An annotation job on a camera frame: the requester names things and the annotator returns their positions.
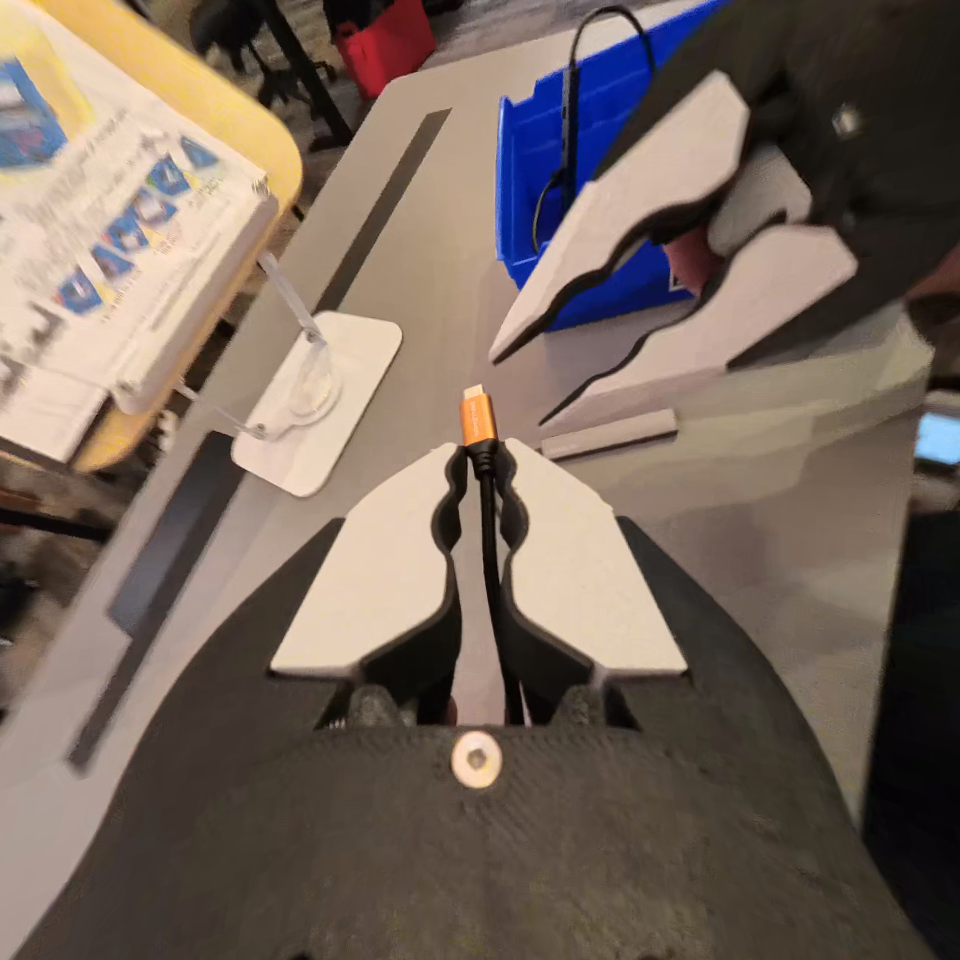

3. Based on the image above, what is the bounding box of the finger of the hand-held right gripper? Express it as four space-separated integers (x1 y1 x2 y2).
538 223 861 429
487 71 816 366

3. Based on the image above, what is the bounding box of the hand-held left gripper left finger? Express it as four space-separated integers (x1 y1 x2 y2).
268 441 472 725

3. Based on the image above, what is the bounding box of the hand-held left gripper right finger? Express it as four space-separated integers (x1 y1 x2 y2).
495 437 689 725

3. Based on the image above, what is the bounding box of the blue plastic bin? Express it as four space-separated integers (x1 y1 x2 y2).
495 0 740 335

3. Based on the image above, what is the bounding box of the grey usb hub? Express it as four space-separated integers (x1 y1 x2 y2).
555 63 582 181
540 408 680 460

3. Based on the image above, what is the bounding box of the thin black cable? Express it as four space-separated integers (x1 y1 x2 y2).
528 6 657 256

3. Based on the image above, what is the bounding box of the black usb-c cable orange plug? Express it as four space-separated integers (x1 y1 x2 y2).
459 384 526 725

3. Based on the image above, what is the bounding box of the white document stand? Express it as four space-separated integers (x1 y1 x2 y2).
0 15 404 500

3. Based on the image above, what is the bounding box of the smartphone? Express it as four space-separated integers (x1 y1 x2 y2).
911 408 960 474

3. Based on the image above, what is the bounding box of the red fabric bag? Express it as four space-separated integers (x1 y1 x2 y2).
333 0 438 102

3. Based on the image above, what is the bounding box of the printed instruction sheet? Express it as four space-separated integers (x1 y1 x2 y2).
0 15 271 466

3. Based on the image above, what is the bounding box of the black office chair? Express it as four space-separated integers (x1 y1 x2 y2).
187 0 271 76

